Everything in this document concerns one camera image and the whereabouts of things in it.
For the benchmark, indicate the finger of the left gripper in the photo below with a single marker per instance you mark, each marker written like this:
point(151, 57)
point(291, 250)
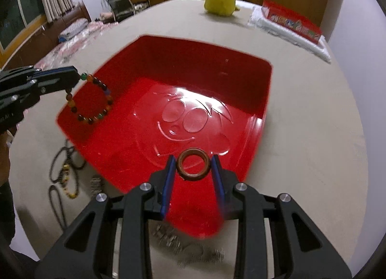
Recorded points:
point(50, 83)
point(60, 70)

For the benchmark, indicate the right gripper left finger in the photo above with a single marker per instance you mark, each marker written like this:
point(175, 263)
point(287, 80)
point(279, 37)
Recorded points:
point(86, 247)

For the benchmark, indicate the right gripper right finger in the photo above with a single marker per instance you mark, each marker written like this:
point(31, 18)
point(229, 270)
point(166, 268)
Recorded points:
point(300, 249)

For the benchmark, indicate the silver metal wristwatch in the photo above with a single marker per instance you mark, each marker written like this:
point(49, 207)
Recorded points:
point(96, 185)

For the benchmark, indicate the person left hand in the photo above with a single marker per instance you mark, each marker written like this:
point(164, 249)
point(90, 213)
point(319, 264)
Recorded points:
point(5, 142)

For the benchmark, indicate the pink floral quilt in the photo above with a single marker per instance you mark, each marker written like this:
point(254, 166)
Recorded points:
point(64, 52)

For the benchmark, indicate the dark wooden headboard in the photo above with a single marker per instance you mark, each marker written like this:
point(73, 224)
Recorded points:
point(39, 38)

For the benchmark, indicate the folded grey clothes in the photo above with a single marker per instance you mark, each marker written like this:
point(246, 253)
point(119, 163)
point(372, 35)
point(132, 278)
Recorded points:
point(75, 28)

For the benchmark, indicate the window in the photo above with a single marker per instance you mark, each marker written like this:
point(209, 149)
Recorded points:
point(21, 13)

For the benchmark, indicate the black metal chair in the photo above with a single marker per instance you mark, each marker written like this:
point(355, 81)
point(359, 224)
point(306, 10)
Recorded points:
point(121, 9)

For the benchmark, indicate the red open tin box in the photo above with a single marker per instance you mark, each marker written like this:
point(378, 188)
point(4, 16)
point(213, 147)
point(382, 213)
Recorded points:
point(165, 95)

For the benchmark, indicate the white folded towel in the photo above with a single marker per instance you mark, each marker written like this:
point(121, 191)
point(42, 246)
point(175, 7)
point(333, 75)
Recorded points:
point(257, 20)

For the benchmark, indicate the red tin box lid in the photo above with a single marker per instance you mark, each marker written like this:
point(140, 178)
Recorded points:
point(291, 20)

